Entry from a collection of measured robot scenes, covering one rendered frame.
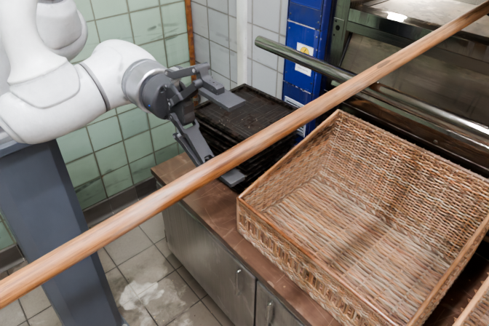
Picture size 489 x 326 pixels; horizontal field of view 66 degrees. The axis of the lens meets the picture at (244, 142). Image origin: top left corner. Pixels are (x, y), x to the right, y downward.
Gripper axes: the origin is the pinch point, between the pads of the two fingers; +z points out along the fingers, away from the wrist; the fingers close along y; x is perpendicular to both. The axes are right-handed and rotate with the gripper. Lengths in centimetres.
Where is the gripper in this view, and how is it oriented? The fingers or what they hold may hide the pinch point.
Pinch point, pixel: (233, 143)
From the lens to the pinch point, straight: 55.2
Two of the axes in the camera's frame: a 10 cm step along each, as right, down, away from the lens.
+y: -0.1, 8.1, 5.9
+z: 6.6, 4.5, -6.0
